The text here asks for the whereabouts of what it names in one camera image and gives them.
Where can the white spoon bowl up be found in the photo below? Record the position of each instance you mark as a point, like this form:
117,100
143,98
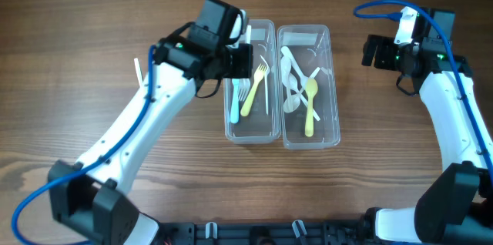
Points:
294,86

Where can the yellow green spoon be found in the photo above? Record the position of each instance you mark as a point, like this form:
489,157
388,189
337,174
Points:
311,89

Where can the white spoon thin handle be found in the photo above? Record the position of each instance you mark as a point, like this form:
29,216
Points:
294,102

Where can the light blue fork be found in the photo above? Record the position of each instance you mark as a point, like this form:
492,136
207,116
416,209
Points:
234,111

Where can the clear white spoon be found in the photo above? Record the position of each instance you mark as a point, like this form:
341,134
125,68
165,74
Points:
285,64

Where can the slim white fork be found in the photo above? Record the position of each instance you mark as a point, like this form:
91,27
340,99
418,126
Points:
266,89

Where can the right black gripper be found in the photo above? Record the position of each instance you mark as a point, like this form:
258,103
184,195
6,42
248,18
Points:
385,44

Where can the white fork tines down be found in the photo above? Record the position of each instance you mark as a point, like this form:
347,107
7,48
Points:
139,74

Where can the cream yellow fork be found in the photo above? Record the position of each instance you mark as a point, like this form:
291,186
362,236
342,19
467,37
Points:
257,78

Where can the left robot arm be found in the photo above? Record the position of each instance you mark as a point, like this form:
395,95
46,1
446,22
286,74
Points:
89,196

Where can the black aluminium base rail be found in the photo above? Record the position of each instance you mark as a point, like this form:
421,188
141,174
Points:
332,232

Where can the clear plastic container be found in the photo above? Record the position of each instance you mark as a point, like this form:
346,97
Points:
257,127
311,47

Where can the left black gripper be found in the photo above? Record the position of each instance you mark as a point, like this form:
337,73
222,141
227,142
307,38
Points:
243,67

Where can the small white fork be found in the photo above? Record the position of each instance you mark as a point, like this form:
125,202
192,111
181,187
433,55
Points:
245,83

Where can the left clear plastic container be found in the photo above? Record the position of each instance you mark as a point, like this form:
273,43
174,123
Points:
257,127

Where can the white spoon wide handle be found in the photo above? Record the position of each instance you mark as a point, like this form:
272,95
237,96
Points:
303,79

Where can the right clear plastic container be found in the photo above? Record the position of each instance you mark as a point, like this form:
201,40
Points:
311,47

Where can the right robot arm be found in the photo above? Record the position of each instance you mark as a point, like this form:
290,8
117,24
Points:
457,207

